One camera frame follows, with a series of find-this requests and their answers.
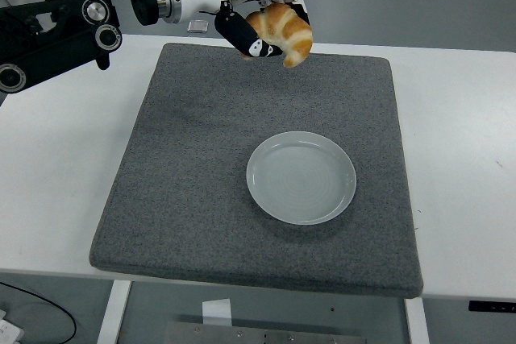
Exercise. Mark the croissant bread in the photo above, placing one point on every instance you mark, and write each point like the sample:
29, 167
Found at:
290, 34

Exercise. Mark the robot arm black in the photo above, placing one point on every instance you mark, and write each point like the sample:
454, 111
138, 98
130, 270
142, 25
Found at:
48, 50

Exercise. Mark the small silver floor plate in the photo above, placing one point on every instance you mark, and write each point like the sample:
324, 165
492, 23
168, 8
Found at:
198, 28

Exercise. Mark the grey round plate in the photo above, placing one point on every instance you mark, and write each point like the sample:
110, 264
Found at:
302, 183

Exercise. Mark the grey square mat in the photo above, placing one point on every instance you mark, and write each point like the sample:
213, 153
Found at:
181, 199

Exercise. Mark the white tape piece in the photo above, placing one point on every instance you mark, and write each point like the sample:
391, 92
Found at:
217, 312

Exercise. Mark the white table leg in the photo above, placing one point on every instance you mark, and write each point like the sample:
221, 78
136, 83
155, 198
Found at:
113, 312
417, 324

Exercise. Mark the white power strip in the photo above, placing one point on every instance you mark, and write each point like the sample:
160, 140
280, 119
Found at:
8, 332

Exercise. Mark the black table control panel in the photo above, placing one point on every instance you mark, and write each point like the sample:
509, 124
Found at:
492, 306

